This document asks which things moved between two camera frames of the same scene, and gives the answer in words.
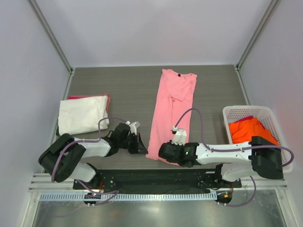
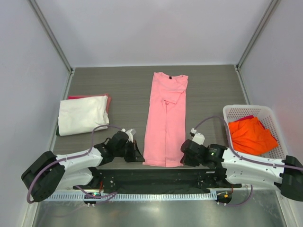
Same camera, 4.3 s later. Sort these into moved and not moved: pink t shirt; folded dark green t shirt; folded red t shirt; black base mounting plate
Moved: pink t shirt
Not moved: folded red t shirt; black base mounting plate; folded dark green t shirt
